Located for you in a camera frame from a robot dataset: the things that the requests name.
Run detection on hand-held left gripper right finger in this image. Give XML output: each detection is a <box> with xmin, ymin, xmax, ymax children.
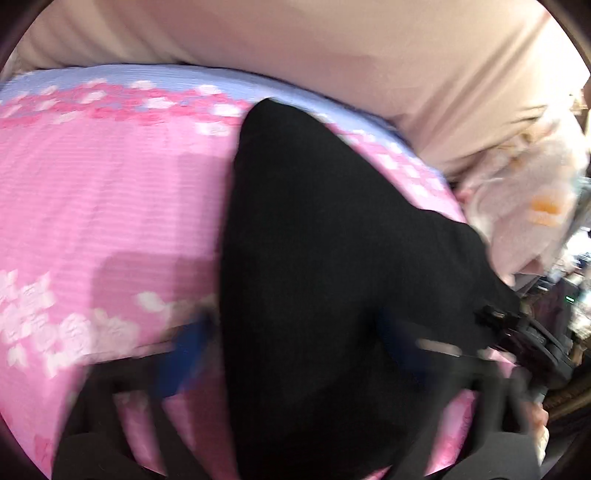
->
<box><xmin>378</xmin><ymin>313</ymin><xmax>542</xmax><ymax>480</ymax></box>

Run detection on pale floral blanket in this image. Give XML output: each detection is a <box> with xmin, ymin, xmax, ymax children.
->
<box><xmin>455</xmin><ymin>111</ymin><xmax>587</xmax><ymax>287</ymax></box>

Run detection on dark clutter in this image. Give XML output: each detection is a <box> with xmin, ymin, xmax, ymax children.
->
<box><xmin>512</xmin><ymin>231</ymin><xmax>591</xmax><ymax>416</ymax></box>

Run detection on pink rose bedsheet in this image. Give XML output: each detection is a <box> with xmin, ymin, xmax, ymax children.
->
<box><xmin>0</xmin><ymin>65</ymin><xmax>513</xmax><ymax>480</ymax></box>

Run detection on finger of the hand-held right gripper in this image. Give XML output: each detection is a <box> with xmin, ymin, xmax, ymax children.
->
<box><xmin>475</xmin><ymin>305</ymin><xmax>522</xmax><ymax>334</ymax></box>

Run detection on beige cloth cover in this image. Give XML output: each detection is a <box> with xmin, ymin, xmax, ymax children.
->
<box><xmin>14</xmin><ymin>0</ymin><xmax>591</xmax><ymax>181</ymax></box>

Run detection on black pants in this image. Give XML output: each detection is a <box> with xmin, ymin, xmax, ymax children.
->
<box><xmin>219</xmin><ymin>98</ymin><xmax>522</xmax><ymax>480</ymax></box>

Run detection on person's right hand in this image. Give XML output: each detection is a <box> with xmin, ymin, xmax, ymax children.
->
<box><xmin>529</xmin><ymin>399</ymin><xmax>552</xmax><ymax>467</ymax></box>

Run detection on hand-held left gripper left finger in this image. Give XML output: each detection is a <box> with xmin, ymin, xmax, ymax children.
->
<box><xmin>52</xmin><ymin>309</ymin><xmax>215</xmax><ymax>480</ymax></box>

